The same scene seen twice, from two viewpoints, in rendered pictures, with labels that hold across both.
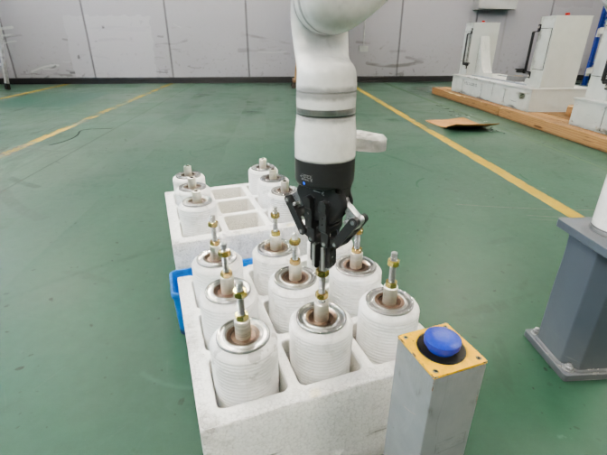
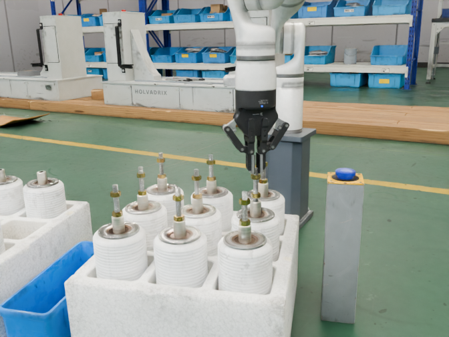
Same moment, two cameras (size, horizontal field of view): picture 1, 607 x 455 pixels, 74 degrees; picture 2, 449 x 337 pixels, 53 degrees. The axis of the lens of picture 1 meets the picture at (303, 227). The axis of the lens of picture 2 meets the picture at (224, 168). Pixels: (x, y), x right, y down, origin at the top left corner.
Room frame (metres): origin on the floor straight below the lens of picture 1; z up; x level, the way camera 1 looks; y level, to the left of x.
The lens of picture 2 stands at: (0.09, 0.71, 0.59)
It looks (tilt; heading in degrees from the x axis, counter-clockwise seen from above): 16 degrees down; 303
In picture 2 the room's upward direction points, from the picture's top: 1 degrees counter-clockwise
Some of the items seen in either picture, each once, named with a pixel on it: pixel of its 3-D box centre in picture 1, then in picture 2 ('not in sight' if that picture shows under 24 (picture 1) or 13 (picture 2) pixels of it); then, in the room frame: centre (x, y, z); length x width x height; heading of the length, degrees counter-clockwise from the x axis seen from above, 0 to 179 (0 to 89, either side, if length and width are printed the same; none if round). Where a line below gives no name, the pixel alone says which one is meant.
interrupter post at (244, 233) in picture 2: (242, 328); (244, 233); (0.45, 0.08, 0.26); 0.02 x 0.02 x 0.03
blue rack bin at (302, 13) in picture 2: not in sight; (318, 9); (2.25, -4.84, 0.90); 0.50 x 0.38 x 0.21; 94
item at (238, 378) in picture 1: (247, 383); (245, 286); (0.45, 0.08, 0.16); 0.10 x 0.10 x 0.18
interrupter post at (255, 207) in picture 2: (321, 310); (255, 208); (0.49, -0.03, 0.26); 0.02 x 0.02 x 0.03
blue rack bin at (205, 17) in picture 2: not in sight; (219, 14); (3.61, -4.73, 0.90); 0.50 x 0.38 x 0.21; 94
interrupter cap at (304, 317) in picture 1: (321, 317); (255, 214); (0.49, -0.03, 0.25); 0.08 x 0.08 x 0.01
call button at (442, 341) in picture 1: (442, 343); (345, 174); (0.35, -0.16, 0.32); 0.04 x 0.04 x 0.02
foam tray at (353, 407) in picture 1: (295, 348); (200, 281); (0.60, 0.01, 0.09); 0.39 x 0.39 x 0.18; 20
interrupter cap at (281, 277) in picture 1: (294, 277); (198, 210); (0.60, 0.01, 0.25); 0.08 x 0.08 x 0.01
